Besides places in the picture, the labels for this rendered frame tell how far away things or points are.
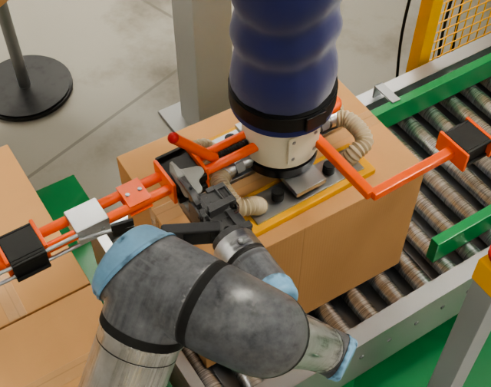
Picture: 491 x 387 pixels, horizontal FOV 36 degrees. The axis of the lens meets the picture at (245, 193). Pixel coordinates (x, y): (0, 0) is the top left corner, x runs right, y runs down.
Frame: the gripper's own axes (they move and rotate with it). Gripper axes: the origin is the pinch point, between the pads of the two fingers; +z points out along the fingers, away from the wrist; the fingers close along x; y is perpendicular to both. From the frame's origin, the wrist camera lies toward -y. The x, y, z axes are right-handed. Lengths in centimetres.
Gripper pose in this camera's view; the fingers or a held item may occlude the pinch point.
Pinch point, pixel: (171, 180)
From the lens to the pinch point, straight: 158.4
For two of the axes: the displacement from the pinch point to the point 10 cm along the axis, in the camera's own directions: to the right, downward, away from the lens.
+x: -0.1, -6.2, -7.9
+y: 8.4, -4.3, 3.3
